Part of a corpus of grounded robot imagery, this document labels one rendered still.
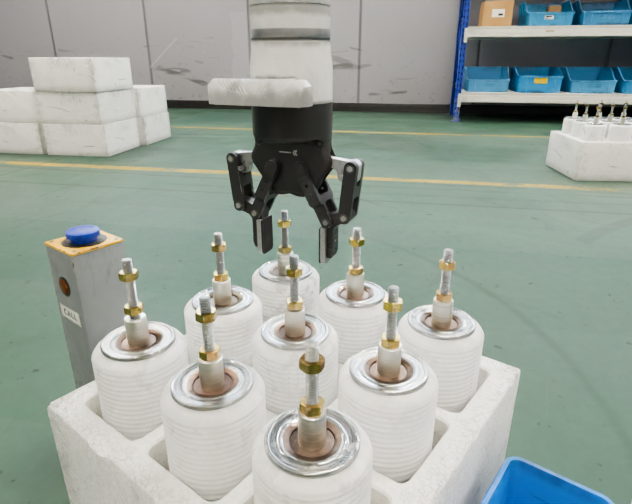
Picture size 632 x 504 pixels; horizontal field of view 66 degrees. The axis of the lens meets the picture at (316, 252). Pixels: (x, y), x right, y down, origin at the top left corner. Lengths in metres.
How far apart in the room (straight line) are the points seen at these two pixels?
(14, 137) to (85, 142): 0.47
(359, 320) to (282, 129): 0.26
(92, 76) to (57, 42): 3.82
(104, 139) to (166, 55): 3.16
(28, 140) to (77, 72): 0.56
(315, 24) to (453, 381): 0.38
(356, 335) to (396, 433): 0.17
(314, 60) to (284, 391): 0.32
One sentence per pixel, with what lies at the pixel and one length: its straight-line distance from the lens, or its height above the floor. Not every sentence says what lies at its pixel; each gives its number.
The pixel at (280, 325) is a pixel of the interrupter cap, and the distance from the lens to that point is 0.56.
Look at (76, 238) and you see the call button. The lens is 0.68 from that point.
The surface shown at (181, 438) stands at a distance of 0.47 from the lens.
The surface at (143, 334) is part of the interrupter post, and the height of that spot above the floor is 0.26.
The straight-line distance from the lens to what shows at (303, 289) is 0.66.
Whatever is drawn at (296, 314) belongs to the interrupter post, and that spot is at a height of 0.28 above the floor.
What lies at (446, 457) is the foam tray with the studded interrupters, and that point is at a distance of 0.52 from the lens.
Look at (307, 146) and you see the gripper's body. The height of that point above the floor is 0.46.
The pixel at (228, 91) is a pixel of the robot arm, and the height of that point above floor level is 0.51.
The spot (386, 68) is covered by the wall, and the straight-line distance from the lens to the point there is 5.53.
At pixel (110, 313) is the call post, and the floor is 0.22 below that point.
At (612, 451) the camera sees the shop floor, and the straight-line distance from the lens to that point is 0.88.
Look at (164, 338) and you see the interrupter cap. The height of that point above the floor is 0.25.
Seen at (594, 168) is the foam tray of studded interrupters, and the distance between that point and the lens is 2.64.
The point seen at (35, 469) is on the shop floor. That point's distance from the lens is 0.84.
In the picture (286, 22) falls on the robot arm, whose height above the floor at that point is 0.56.
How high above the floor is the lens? 0.53
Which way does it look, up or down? 21 degrees down
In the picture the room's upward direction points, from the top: straight up
